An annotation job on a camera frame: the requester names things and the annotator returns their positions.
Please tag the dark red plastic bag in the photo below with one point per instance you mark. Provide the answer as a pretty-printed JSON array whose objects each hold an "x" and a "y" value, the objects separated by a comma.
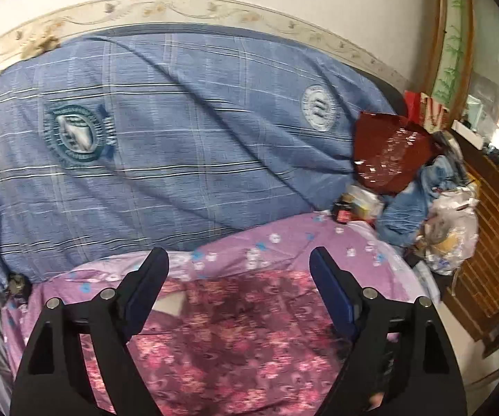
[{"x": 389, "y": 150}]

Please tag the bamboo painted door frame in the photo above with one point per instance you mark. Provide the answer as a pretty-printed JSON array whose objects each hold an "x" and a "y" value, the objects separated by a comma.
[{"x": 450, "y": 62}]

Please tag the blue denim garment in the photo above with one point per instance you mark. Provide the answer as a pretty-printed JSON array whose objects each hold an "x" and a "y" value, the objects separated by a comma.
[{"x": 403, "y": 215}]

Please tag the white printed plastic bag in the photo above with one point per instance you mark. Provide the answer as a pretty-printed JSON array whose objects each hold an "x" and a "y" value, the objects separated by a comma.
[{"x": 449, "y": 235}]

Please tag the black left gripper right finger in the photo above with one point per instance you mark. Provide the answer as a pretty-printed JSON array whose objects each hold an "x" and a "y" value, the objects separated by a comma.
[{"x": 401, "y": 361}]

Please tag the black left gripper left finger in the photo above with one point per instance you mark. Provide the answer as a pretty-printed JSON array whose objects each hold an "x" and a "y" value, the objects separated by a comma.
[{"x": 52, "y": 378}]

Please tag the purple floral bed sheet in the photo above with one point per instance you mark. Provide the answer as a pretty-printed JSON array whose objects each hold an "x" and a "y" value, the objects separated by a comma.
[{"x": 285, "y": 245}]

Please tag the brown wooden cabinet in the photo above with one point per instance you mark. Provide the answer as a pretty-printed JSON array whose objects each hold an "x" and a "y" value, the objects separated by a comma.
[{"x": 473, "y": 298}]

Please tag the blue plaid quilt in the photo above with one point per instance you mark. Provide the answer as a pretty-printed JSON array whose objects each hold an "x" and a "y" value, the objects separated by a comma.
[{"x": 121, "y": 143}]

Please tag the small dark red-label bottle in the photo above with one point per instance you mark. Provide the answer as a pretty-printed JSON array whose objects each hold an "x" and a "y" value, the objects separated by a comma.
[{"x": 342, "y": 212}]

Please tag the maroon pink floral garment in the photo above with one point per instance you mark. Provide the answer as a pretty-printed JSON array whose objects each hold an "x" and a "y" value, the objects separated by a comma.
[{"x": 252, "y": 344}]

